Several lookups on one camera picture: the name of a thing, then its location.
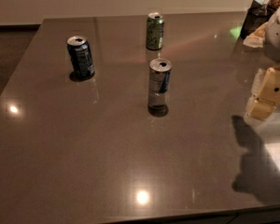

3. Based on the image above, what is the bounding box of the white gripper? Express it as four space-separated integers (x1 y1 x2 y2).
245 7 280 120

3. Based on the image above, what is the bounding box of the green soda can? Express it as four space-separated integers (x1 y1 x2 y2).
146 12 164 50

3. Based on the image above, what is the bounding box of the silver blue redbull can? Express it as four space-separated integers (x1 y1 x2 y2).
147 58 172 110

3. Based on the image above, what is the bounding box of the dark blue soda can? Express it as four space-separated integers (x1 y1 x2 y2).
67 35 95 79

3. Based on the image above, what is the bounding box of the white crumpled bag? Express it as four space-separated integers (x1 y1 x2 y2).
243 22 267 49

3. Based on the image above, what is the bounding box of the black snack basket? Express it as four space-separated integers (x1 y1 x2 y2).
240 0 275 39

